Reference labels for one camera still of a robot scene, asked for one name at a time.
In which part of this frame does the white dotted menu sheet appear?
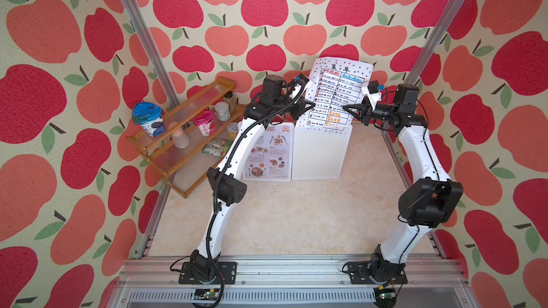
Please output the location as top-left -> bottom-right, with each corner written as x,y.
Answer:
296,57 -> 373,134

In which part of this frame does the restaurant special menu sheet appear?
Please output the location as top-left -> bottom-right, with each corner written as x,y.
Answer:
242,121 -> 295,181

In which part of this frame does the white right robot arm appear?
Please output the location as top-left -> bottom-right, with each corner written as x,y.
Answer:
343,81 -> 464,285

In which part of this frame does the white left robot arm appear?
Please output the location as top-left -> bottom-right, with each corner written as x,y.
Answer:
190,74 -> 315,282

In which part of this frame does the right white rack box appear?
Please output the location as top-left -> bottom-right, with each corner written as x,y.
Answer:
291,126 -> 352,181

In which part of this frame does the white rack box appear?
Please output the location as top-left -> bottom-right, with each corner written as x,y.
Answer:
291,126 -> 352,181
237,120 -> 296,183

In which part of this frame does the left white rack box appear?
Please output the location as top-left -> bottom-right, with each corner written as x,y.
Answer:
237,120 -> 296,183

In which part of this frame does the black capped glass jar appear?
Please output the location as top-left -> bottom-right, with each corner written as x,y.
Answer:
223,91 -> 237,114

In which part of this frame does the white lidded jar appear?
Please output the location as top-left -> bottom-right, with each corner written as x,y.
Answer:
214,101 -> 231,122

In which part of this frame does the green snack packet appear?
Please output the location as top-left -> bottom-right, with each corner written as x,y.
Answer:
201,138 -> 233,158

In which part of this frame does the pink lidded cup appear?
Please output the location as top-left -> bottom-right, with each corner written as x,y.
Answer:
192,109 -> 215,137

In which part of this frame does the wooden spice shelf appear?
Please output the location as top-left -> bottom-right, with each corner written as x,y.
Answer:
127,77 -> 243,198

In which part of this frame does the clear plastic bottle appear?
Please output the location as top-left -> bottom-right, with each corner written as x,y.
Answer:
171,127 -> 190,149

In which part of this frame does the blue lidded yogurt cup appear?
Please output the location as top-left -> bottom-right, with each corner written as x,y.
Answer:
132,101 -> 166,138

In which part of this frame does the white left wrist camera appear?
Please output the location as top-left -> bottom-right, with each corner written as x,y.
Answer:
290,74 -> 310,99

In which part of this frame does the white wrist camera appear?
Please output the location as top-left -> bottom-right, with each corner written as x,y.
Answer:
361,81 -> 384,109
290,74 -> 310,99

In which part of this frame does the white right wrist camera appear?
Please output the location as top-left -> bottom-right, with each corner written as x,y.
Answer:
361,81 -> 384,109

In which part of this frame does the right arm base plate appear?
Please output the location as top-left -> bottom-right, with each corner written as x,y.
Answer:
341,261 -> 408,286

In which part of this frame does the right aluminium frame post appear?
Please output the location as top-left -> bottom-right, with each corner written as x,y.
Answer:
380,0 -> 489,131

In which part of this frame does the aluminium frame post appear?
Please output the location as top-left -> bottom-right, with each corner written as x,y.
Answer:
380,0 -> 489,131
121,0 -> 181,109

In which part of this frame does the left aluminium frame post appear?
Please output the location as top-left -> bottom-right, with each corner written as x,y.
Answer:
121,0 -> 181,109

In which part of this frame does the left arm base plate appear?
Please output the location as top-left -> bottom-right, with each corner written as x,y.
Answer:
178,262 -> 238,285

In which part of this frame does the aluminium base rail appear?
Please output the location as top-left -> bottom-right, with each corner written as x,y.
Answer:
106,254 -> 479,307

